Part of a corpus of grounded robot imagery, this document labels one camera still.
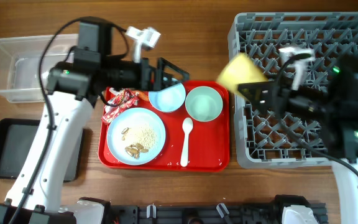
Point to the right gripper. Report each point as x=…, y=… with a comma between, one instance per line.
x=274, y=98

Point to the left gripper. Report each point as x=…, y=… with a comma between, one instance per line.
x=158, y=83

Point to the light blue bowl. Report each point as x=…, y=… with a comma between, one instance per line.
x=169, y=99

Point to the orange carrot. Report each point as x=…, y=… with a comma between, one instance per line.
x=141, y=95

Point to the yellow cup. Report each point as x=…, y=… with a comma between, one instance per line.
x=239, y=73

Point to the red snack wrapper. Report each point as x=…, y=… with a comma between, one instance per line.
x=124, y=100

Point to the mint green bowl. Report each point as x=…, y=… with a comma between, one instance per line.
x=204, y=103

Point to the white plastic spoon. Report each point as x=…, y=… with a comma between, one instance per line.
x=187, y=127

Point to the light blue plate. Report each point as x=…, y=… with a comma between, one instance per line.
x=141, y=118

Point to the peanut shell scraps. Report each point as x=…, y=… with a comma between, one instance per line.
x=135, y=142

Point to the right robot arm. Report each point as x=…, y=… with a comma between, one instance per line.
x=336, y=111

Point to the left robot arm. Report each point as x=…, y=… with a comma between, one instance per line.
x=70, y=93

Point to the grey dishwasher rack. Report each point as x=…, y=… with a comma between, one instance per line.
x=260, y=141

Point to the red serving tray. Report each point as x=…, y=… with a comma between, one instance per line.
x=209, y=145

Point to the clear plastic bin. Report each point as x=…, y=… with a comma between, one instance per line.
x=19, y=62

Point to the black plastic tray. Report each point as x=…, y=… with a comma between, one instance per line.
x=16, y=137

